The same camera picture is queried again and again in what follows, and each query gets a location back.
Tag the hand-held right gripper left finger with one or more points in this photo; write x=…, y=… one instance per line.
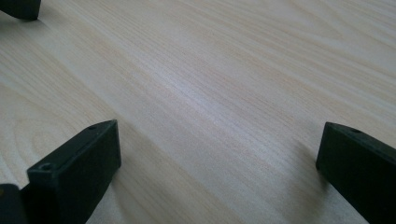
x=74, y=174

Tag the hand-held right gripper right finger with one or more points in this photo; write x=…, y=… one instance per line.
x=361, y=165

